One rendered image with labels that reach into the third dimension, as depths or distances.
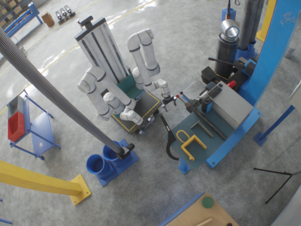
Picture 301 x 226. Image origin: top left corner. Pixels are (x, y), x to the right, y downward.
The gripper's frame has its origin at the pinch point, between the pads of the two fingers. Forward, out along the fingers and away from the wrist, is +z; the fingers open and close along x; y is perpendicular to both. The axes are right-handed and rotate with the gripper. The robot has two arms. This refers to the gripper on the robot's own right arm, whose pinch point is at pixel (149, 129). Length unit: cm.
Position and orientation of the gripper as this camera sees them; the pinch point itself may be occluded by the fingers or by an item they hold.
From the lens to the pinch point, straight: 189.1
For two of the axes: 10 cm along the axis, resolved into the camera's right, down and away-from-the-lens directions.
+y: -6.3, -2.5, 7.4
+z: 5.5, 5.2, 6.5
